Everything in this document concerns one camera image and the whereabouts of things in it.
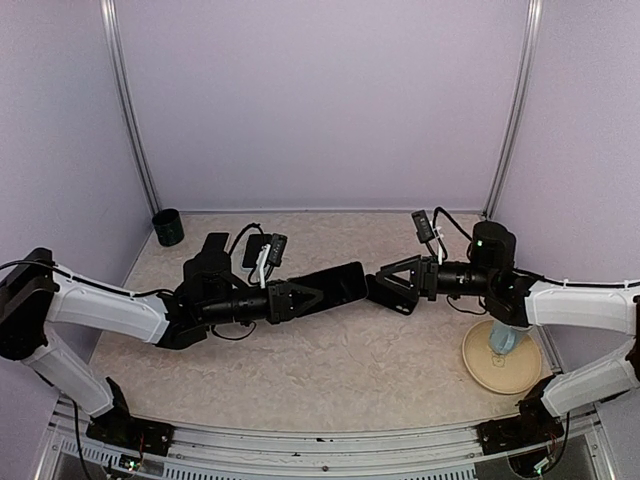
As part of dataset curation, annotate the aluminium frame post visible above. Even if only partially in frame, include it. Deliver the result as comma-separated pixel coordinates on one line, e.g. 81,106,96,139
482,0,544,219
100,0,161,215

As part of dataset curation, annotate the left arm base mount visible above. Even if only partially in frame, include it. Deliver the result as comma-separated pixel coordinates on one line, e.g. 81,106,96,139
86,409,175,457

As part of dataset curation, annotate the left aluminium frame post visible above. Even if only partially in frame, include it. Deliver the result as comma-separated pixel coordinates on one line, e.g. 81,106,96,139
100,0,161,215

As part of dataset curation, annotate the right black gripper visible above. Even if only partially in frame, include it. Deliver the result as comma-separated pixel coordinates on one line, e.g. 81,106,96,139
377,253,496,300

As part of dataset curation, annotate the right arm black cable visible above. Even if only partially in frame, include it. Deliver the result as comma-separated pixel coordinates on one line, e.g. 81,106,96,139
514,267,640,291

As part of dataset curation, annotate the beige round plate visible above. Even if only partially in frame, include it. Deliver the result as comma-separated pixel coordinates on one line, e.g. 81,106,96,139
461,320,542,395

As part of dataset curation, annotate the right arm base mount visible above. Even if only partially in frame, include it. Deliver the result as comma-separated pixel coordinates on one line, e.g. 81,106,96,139
476,402,565,455

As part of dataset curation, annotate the light blue mug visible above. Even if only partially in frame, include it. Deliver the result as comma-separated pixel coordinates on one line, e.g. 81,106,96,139
489,321,529,355

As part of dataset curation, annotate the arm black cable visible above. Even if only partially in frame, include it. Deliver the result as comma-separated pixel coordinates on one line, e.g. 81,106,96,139
0,259,171,299
514,267,640,291

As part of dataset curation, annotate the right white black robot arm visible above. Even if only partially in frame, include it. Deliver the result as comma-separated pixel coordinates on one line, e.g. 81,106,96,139
375,220,639,444

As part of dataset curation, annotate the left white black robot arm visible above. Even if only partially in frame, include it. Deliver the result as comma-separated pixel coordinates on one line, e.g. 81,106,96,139
1,246,324,445

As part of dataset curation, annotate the right aluminium frame post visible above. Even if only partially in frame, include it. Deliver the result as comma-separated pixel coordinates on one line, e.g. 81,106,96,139
482,0,544,219

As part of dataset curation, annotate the dark green cup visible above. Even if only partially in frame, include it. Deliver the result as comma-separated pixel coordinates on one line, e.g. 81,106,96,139
152,208,184,247

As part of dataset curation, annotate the black phone silver edge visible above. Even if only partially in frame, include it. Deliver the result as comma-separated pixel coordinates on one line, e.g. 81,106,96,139
290,261,368,317

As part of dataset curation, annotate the front aluminium rail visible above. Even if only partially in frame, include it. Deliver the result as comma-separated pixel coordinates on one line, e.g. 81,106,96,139
34,394,614,480

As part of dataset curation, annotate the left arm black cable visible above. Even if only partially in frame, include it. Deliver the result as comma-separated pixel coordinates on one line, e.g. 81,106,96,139
0,259,171,299

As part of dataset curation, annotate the black phone purple edge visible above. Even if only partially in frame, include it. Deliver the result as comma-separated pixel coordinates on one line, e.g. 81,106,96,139
241,233,271,270

